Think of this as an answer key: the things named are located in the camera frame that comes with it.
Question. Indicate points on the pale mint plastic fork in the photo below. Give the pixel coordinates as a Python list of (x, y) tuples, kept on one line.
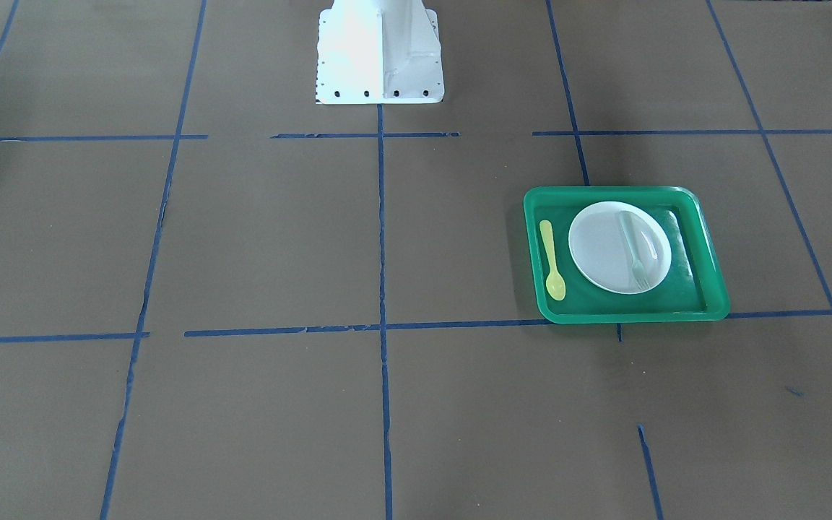
[(637, 268)]

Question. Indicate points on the yellow plastic spoon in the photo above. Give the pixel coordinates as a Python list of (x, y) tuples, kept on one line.
[(555, 284)]

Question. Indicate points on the white round plate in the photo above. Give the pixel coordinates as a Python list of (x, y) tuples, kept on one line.
[(598, 249)]

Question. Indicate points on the green plastic tray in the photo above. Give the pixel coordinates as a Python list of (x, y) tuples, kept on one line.
[(694, 290)]

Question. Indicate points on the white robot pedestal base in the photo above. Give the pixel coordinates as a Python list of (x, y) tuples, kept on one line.
[(378, 52)]

